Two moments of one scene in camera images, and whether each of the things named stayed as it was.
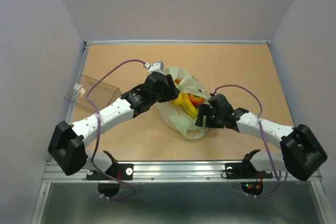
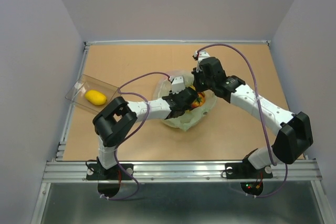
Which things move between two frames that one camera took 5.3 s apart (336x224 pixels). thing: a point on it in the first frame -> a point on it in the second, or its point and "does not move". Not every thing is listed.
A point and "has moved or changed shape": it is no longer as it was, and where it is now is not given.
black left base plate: x=118 y=171 does not move
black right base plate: x=244 y=170 does not move
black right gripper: x=205 y=109 -> x=196 y=74
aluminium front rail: x=191 y=172 does not move
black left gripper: x=172 y=93 -> x=172 y=96
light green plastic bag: x=186 y=83 has moved or changed shape
